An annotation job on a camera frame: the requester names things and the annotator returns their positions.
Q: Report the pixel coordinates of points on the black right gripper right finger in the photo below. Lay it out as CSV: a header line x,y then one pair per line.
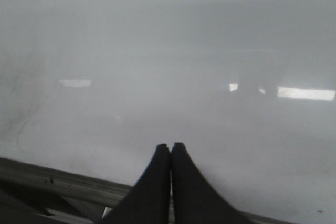
x,y
194,199

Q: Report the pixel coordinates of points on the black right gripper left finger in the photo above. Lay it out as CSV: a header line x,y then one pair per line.
x,y
148,201

